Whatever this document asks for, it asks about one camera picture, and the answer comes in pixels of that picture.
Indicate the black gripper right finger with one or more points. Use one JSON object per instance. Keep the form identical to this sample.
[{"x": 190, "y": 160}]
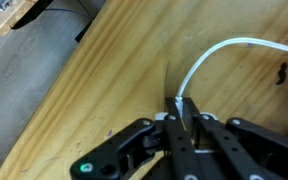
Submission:
[{"x": 230, "y": 150}]

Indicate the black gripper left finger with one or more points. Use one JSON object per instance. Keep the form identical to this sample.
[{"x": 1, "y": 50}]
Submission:
[{"x": 177, "y": 146}]

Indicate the light wooden table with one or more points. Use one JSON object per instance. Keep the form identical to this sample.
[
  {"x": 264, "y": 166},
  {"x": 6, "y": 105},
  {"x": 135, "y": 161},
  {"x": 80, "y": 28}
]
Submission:
[{"x": 117, "y": 66}]

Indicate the wooden furniture piece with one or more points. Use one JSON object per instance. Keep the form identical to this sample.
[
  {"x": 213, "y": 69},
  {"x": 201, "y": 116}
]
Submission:
[{"x": 7, "y": 18}]

